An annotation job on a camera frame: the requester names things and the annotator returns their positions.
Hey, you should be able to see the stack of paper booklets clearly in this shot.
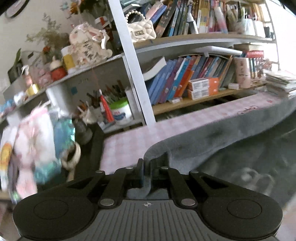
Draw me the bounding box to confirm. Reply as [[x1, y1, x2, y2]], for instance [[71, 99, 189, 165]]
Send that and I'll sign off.
[[265, 72, 296, 98]]

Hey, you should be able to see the yellow tape roll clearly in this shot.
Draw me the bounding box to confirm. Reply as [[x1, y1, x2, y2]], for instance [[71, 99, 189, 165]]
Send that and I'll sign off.
[[26, 83, 39, 96]]

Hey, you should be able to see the pink wrapped flower bouquet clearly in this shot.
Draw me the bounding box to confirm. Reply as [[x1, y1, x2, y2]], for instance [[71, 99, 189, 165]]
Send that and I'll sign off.
[[1, 104, 81, 203]]

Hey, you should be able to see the white wooden bookshelf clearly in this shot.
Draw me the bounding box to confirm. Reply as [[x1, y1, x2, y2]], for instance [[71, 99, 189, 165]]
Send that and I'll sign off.
[[0, 0, 280, 130]]

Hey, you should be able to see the white power adapter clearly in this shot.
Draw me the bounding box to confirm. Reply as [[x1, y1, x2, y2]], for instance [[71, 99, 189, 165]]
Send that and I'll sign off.
[[228, 83, 240, 90]]

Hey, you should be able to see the round wall clock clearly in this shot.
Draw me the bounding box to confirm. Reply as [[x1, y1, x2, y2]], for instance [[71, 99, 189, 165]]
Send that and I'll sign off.
[[4, 0, 29, 19]]

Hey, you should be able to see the white bar desk lamp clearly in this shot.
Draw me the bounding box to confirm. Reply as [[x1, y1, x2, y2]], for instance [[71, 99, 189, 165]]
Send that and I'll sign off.
[[193, 46, 243, 57]]

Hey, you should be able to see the orange white medicine box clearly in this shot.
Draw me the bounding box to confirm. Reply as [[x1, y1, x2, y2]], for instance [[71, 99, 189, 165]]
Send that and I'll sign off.
[[188, 78, 219, 91], [187, 88, 219, 100]]

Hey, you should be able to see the white jar green lid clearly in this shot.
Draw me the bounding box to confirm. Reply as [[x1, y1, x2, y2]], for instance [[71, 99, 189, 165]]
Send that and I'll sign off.
[[110, 97, 133, 126]]

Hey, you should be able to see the orange white medicine box upper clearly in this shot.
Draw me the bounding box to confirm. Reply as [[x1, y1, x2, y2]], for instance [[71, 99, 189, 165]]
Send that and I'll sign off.
[[188, 78, 219, 91]]

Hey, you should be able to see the white spray bottle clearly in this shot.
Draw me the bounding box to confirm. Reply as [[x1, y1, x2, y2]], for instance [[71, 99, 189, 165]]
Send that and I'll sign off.
[[187, 13, 199, 34]]

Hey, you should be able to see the pink cartoon desk mat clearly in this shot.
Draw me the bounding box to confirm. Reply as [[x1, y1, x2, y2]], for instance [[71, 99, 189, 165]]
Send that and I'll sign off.
[[99, 92, 295, 174]]

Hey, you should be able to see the pink cartoon cylinder tin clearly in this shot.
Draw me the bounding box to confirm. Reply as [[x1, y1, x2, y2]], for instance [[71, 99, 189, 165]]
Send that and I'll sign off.
[[233, 57, 251, 88]]

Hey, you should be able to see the white quilted pearl handbag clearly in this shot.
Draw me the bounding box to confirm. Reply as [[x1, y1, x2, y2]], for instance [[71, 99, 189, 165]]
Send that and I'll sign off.
[[125, 10, 157, 43]]

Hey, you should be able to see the floral rabbit figurine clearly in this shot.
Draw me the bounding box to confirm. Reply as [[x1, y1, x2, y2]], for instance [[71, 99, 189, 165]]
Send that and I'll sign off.
[[69, 22, 113, 67]]

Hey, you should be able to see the orange white medicine box lower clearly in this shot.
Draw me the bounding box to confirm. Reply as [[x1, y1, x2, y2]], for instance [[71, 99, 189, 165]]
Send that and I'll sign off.
[[187, 88, 219, 100]]

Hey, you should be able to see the grey fleece garment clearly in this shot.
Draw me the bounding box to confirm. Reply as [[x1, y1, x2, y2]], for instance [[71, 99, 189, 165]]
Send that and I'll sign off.
[[127, 98, 295, 207]]

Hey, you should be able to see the dark round pot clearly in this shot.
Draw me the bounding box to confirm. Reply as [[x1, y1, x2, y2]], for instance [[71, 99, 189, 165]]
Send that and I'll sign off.
[[73, 118, 93, 145]]

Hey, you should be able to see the red round jar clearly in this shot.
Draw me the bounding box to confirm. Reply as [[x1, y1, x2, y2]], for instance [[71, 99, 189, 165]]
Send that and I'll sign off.
[[50, 57, 67, 81]]

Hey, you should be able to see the pink blue gradient bottle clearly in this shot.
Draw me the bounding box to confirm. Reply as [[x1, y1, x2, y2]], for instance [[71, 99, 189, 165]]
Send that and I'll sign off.
[[214, 6, 228, 34]]

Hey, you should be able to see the red tassel pendant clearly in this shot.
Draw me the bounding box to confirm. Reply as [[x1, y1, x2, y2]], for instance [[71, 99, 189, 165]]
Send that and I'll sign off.
[[99, 89, 115, 123]]

